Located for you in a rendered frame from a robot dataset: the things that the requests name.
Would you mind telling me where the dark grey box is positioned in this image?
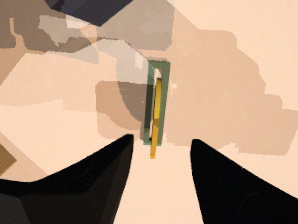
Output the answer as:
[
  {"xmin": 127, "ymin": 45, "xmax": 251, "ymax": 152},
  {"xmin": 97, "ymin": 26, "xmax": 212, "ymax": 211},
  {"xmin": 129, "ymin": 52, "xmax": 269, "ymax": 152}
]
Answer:
[{"xmin": 71, "ymin": 0, "xmax": 132, "ymax": 27}]

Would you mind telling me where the gold coin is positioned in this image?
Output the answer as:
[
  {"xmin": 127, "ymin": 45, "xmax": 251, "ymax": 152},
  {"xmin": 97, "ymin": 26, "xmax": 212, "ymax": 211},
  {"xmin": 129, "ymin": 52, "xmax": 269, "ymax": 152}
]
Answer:
[{"xmin": 150, "ymin": 77, "xmax": 161, "ymax": 160}]

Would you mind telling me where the grey box lid with slot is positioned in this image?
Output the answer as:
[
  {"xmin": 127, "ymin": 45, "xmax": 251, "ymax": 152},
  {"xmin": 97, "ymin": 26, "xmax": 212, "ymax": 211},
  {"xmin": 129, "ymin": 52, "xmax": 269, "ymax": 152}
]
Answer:
[{"xmin": 45, "ymin": 0, "xmax": 86, "ymax": 16}]

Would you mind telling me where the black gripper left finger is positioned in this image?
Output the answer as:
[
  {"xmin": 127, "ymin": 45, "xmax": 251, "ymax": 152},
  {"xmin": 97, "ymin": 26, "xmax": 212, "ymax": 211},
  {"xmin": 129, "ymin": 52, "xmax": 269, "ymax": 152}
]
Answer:
[{"xmin": 0, "ymin": 133, "xmax": 134, "ymax": 224}]

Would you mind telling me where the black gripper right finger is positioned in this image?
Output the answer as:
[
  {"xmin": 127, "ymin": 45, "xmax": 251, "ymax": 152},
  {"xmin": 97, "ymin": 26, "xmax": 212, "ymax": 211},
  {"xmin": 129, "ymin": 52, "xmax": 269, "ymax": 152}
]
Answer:
[{"xmin": 189, "ymin": 139, "xmax": 298, "ymax": 224}]

